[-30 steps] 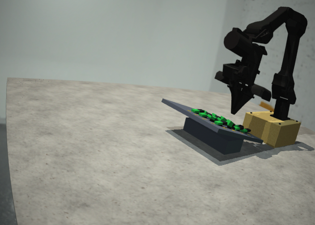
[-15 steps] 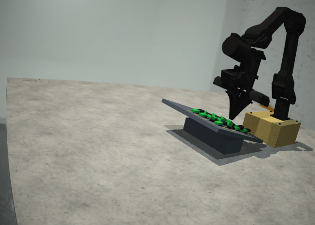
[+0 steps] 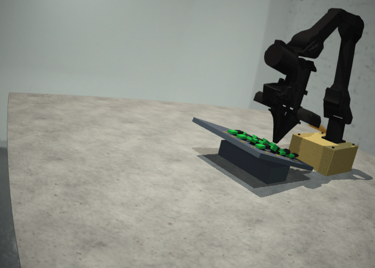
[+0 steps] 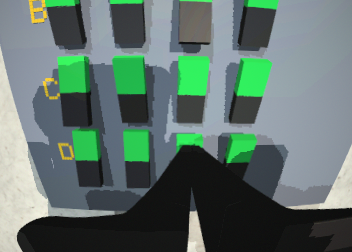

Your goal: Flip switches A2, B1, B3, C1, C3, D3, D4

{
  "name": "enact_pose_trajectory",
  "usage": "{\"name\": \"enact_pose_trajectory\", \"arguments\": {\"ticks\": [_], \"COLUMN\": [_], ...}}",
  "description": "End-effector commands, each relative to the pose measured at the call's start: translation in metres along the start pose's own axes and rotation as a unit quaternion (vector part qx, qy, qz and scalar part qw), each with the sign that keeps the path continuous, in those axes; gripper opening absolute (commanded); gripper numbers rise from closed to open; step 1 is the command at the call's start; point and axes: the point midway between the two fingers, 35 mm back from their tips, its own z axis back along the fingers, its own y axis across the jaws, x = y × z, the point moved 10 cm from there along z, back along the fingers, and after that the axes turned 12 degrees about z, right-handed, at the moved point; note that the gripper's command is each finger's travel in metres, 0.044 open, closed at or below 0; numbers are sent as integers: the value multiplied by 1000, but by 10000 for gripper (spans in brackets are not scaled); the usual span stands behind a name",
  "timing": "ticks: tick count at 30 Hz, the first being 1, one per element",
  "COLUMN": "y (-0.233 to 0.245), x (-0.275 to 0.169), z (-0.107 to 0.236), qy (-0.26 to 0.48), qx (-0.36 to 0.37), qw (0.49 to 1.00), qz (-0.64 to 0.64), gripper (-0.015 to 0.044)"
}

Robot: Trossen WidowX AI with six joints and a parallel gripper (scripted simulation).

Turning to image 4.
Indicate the grey switch panel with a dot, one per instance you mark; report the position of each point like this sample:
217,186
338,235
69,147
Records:
107,91

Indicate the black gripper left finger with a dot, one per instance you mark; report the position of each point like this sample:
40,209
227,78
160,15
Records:
157,223

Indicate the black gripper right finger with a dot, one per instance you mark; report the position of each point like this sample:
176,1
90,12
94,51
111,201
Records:
234,217

